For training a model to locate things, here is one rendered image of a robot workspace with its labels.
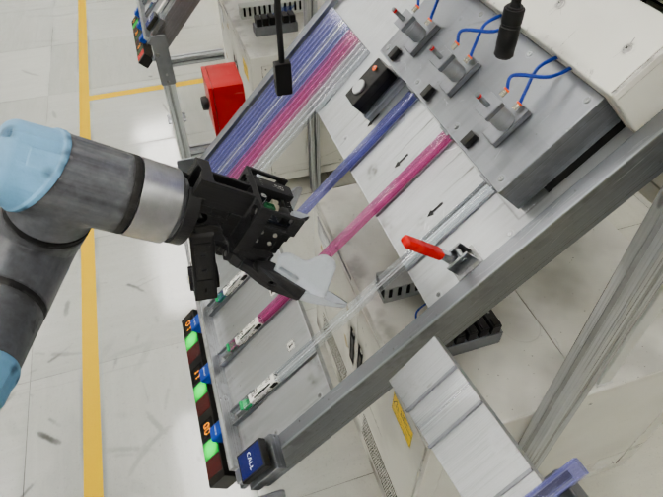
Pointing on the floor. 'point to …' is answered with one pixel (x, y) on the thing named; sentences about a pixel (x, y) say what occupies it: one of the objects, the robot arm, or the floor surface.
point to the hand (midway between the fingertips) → (324, 262)
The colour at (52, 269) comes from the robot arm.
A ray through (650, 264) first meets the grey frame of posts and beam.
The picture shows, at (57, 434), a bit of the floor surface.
